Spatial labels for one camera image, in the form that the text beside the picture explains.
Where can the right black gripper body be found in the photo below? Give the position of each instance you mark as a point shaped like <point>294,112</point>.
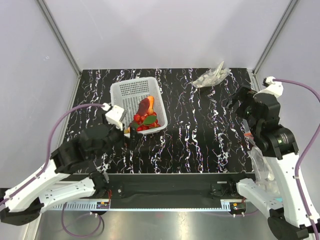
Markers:
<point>245,95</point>

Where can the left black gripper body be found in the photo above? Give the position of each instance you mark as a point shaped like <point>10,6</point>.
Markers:
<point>116,137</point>

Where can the red strawberry bunch with leaves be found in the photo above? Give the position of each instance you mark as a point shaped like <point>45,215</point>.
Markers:
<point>144,122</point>

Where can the red orange papaya slice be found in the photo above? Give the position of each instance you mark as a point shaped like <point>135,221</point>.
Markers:
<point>145,106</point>

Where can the clear zip bag orange zipper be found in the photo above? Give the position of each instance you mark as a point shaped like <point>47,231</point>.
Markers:
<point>247,134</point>

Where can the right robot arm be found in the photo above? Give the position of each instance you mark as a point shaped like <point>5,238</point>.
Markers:
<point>295,217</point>

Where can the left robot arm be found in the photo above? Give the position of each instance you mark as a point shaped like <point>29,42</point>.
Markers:
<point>35,195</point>

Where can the clear bag of white pieces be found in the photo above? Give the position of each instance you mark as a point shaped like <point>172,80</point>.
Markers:
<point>212,77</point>

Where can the white plastic basket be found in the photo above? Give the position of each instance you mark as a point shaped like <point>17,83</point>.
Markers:
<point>128,94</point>

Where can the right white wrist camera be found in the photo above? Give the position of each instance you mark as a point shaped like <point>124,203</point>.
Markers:
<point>272,87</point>

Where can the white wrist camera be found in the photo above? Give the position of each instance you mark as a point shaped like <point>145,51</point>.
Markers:
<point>272,87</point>
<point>114,115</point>

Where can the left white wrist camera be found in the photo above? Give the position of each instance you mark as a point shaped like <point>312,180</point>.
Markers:
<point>114,115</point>

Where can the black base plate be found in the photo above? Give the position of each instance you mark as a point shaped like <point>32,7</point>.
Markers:
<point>193,189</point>

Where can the left aluminium frame post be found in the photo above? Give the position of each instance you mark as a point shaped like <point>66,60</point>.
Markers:
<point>58,35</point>

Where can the aluminium frame post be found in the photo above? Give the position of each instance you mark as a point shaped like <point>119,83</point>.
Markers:
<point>58,35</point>
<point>275,35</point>

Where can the white slotted cable duct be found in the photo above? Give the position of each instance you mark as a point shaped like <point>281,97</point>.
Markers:
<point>103,206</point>

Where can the right aluminium frame post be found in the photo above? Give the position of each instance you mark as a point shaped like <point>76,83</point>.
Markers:
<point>275,35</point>

